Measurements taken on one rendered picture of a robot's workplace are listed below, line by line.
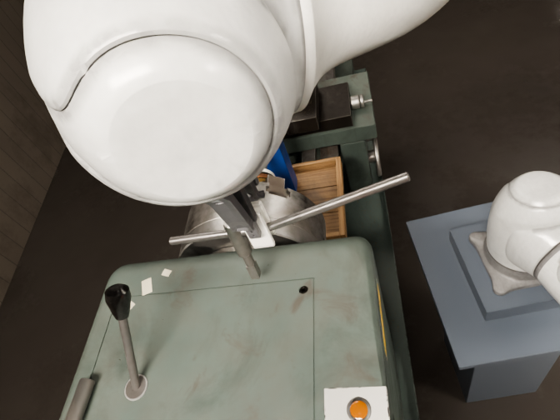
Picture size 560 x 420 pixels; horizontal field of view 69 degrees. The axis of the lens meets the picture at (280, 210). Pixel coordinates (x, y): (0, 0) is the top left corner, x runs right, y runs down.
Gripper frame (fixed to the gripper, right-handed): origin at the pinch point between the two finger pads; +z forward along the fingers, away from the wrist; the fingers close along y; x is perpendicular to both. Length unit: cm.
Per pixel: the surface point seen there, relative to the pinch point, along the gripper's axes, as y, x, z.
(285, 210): 17.3, 1.8, 18.2
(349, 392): -18.1, -9.3, 12.5
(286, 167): 50, 8, 38
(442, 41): 258, -77, 137
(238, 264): 2.5, 7.7, 12.7
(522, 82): 193, -110, 137
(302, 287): -2.8, -3.1, 12.8
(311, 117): 67, 0, 36
